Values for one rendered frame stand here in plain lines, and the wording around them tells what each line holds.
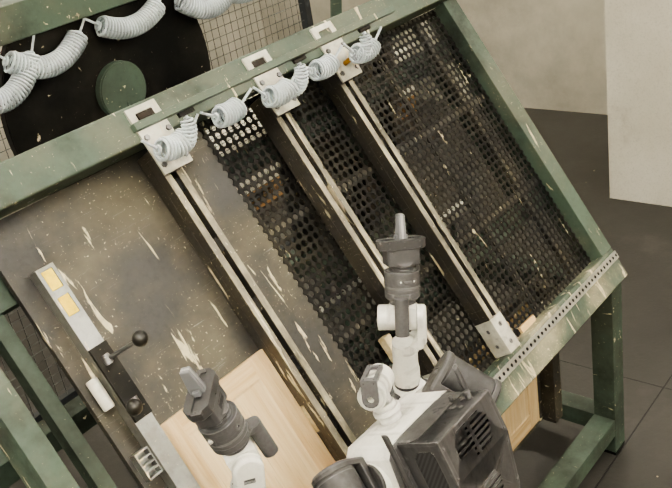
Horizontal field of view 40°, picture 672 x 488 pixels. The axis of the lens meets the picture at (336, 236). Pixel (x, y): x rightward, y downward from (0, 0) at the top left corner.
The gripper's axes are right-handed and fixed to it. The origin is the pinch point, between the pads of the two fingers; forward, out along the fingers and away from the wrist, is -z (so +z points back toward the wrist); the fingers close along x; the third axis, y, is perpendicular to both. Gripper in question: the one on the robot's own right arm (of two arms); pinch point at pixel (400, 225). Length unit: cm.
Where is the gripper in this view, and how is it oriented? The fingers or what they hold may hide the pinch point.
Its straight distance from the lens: 225.5
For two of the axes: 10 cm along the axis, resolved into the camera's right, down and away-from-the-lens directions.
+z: 0.4, 9.8, 1.9
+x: -9.6, 1.0, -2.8
